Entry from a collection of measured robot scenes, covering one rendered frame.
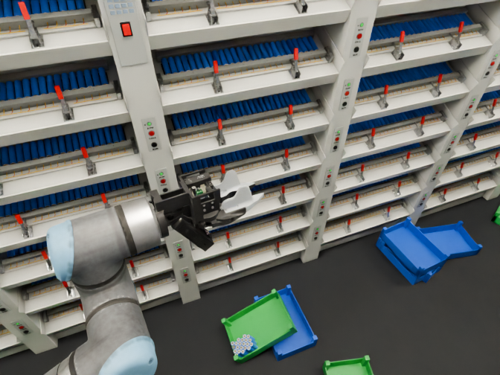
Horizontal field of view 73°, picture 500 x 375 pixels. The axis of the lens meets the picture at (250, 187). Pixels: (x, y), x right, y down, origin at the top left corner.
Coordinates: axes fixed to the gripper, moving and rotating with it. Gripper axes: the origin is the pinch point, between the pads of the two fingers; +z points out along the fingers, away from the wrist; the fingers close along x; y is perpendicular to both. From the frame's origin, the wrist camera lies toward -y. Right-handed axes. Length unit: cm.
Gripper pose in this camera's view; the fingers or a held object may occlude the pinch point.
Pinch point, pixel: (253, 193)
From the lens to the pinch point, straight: 69.3
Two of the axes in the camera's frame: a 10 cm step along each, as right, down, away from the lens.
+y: 0.0, -7.8, -6.3
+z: 8.7, -3.0, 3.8
